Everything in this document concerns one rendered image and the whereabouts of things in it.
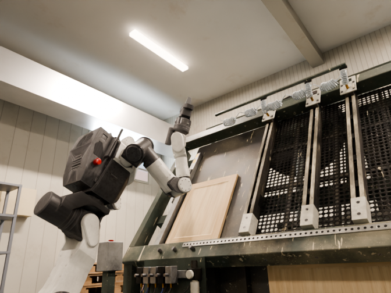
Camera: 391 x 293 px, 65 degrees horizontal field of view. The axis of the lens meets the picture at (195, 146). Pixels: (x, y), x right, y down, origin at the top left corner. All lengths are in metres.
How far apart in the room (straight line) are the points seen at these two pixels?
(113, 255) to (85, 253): 0.73
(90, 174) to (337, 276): 1.28
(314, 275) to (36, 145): 4.60
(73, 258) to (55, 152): 4.23
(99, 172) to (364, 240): 1.19
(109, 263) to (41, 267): 3.19
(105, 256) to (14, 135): 3.54
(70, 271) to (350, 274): 1.27
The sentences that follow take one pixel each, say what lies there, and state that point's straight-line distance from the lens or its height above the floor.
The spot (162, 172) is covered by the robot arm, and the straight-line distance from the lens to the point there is 1.50.
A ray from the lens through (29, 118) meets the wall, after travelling 5.56.
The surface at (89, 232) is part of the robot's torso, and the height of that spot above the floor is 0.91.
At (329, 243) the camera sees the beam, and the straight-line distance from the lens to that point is 1.51.
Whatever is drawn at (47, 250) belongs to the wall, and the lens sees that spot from 5.31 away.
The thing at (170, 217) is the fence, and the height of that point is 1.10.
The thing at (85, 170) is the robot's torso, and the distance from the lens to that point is 1.47.
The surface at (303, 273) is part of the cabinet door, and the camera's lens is 1.81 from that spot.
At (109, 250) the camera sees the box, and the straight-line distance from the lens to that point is 2.15.
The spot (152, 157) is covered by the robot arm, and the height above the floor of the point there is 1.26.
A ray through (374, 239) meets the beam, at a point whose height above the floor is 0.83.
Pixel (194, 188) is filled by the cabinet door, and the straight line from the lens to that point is 2.39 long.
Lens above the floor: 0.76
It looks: 21 degrees up
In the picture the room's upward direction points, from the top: 2 degrees counter-clockwise
